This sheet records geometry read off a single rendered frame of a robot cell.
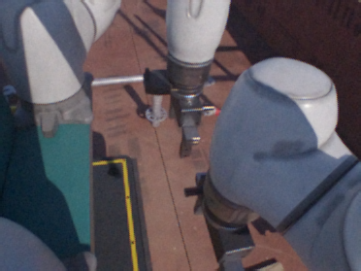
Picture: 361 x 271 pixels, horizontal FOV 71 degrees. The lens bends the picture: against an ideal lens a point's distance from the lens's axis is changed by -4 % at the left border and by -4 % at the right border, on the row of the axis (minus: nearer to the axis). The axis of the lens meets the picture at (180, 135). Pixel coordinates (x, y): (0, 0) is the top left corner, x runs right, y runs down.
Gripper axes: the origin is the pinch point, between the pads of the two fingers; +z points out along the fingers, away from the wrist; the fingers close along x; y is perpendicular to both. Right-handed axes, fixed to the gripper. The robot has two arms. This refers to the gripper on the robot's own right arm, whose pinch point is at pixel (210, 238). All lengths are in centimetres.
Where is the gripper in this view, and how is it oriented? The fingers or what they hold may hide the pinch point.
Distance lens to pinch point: 54.2
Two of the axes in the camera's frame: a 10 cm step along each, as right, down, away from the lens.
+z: -1.0, 6.5, 7.5
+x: 2.1, 7.5, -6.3
